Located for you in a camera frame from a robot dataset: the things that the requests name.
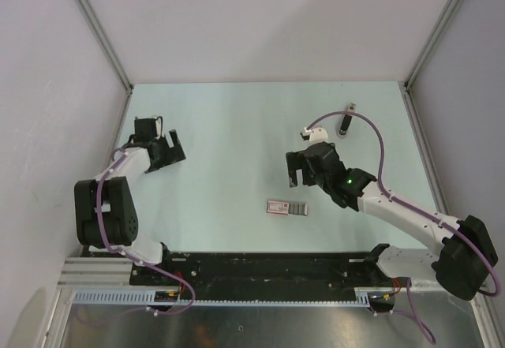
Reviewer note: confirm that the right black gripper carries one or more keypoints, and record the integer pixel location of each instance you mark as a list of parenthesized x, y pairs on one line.
[(295, 161)]

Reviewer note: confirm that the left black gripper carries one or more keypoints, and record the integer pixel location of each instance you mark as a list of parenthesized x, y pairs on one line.
[(173, 155)]

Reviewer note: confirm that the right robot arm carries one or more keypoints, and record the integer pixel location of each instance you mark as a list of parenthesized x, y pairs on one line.
[(461, 254)]

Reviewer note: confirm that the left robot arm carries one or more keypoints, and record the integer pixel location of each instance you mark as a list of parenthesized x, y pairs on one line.
[(106, 217)]

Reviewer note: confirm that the red staple box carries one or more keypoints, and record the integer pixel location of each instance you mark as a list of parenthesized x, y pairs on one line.
[(277, 207)]

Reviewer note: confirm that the black staple remover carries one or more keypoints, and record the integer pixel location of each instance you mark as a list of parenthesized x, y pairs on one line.
[(346, 120)]

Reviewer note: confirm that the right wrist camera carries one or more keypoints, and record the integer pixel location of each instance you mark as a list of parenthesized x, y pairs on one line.
[(314, 136)]

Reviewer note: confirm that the left aluminium frame post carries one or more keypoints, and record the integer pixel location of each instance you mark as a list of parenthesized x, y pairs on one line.
[(92, 20)]

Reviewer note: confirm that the aluminium frame post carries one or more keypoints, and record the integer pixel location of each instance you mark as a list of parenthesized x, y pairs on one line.
[(442, 23), (92, 20)]

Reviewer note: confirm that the right aluminium frame post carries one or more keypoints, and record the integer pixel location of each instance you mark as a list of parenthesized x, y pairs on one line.
[(442, 23)]

